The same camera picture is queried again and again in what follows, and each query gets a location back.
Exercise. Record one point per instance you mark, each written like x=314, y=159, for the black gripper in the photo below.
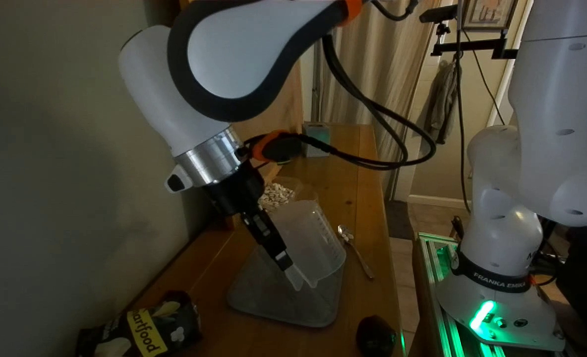
x=235, y=191

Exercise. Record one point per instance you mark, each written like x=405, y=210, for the clear plastic measuring jar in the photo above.
x=314, y=240

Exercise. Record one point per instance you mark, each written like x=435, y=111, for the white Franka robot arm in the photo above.
x=241, y=60

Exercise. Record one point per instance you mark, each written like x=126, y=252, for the grey square tray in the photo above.
x=260, y=298

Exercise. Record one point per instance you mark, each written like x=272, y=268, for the metal spoon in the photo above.
x=344, y=232

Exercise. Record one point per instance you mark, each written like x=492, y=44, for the black round object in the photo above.
x=375, y=337

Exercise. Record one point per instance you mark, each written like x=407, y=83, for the black snack bag yellow label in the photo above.
x=145, y=329

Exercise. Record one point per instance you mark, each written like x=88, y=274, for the beige curtain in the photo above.
x=366, y=66

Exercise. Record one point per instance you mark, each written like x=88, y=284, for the grey hanging jacket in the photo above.
x=445, y=105

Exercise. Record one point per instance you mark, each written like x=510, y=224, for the black wrist camera orange plug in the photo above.
x=276, y=147

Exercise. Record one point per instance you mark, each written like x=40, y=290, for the green lit aluminium rail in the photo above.
x=439, y=260

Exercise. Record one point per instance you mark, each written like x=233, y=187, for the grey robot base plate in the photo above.
x=524, y=317

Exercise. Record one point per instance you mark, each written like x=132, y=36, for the black metal bracket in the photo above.
x=469, y=48

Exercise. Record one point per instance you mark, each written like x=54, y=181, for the framed wall picture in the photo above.
x=488, y=12

